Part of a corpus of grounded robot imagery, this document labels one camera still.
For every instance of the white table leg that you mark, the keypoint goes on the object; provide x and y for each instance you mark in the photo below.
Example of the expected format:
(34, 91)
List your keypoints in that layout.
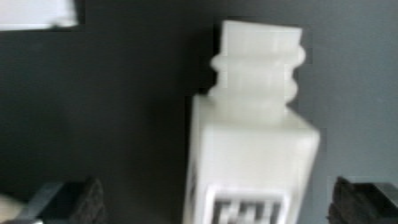
(252, 141)

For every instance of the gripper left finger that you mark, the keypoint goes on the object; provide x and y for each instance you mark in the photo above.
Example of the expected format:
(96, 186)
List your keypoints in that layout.
(68, 203)

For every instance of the white square tabletop tray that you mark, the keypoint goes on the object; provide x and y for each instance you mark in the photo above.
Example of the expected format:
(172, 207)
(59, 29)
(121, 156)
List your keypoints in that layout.
(36, 14)

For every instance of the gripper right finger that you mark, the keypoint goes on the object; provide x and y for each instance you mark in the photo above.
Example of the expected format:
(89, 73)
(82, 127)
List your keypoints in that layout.
(364, 203)

